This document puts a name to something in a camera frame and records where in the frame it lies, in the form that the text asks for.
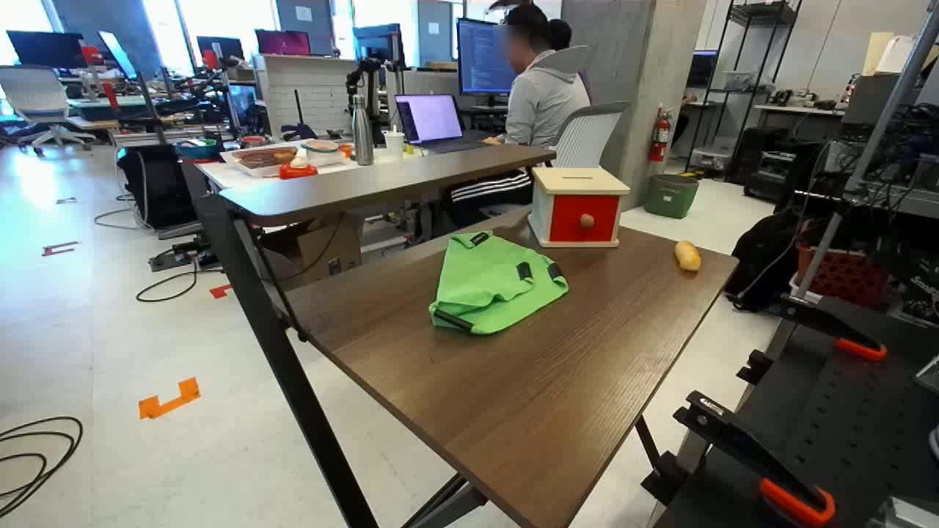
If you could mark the green cloth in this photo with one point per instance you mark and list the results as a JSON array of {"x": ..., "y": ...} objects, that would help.
[{"x": 492, "y": 282}]

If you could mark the wooden box with red drawer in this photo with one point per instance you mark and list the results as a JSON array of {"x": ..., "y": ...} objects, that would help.
[{"x": 577, "y": 206}]

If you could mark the open laptop purple screen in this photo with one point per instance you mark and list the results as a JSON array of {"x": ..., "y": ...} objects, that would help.
[{"x": 432, "y": 122}]

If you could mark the white paper cup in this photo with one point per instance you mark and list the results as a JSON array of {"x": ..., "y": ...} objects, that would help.
[{"x": 395, "y": 141}]

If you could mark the cardboard box under desk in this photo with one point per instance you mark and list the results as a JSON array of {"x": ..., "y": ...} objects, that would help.
[{"x": 312, "y": 251}]

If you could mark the metal water bottle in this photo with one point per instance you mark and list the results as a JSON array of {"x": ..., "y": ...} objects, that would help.
[{"x": 363, "y": 131}]

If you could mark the computer monitor blue screen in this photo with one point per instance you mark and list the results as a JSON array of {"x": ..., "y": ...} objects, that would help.
[{"x": 482, "y": 66}]

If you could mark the green storage bin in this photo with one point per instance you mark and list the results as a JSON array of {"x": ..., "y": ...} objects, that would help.
[{"x": 671, "y": 194}]

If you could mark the person in grey hoodie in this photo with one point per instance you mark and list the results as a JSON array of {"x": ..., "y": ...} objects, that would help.
[{"x": 544, "y": 91}]

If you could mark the yellow bread roll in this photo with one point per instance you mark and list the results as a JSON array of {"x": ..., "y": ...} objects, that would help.
[{"x": 687, "y": 257}]

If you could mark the red fire extinguisher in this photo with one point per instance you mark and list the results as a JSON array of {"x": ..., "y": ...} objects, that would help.
[{"x": 662, "y": 135}]

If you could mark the grey back desk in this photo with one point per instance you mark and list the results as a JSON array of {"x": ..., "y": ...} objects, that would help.
[{"x": 291, "y": 201}]

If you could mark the black clamp orange handle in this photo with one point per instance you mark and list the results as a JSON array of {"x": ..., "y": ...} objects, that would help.
[
  {"x": 847, "y": 336},
  {"x": 780, "y": 486}
]

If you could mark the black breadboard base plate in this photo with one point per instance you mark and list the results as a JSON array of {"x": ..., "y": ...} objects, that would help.
[{"x": 862, "y": 429}]

